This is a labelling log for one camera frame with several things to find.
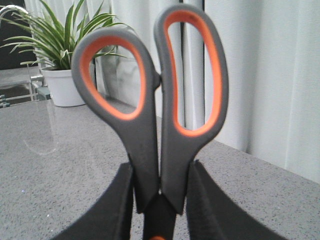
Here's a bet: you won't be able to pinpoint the metal rack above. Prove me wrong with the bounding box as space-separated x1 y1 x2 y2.
0 0 51 108

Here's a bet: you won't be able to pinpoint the green spider plant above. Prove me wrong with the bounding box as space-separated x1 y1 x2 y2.
0 0 131 70

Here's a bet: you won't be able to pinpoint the white plant pot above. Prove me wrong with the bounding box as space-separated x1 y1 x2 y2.
40 67 85 107

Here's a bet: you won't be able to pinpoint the grey orange scissors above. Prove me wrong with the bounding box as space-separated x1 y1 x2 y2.
71 3 229 240

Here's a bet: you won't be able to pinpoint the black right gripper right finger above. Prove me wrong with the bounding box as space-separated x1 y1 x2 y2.
186 160 285 240

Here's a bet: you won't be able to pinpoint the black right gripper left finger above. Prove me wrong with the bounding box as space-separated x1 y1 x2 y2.
53 163 134 240

